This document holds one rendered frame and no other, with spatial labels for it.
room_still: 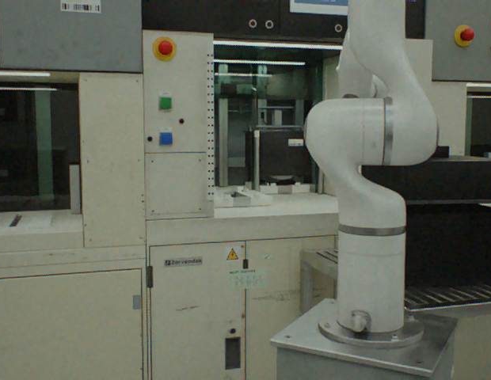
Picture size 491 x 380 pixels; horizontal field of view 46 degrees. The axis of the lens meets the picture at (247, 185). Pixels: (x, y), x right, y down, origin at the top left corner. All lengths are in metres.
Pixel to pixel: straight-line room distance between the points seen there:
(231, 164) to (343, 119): 1.63
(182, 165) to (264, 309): 0.51
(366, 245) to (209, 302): 0.81
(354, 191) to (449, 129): 1.02
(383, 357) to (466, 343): 1.20
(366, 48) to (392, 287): 0.42
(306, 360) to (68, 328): 0.85
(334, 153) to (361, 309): 0.28
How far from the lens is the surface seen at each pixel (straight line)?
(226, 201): 1.89
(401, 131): 1.01
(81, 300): 1.68
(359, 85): 1.35
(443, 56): 1.98
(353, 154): 1.01
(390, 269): 1.04
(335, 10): 1.82
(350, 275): 1.05
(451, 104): 2.00
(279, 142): 2.27
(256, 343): 1.82
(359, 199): 1.01
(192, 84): 1.66
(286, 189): 2.29
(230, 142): 2.61
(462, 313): 1.32
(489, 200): 1.45
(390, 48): 1.04
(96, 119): 1.62
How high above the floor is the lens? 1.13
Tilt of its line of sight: 6 degrees down
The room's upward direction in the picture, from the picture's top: straight up
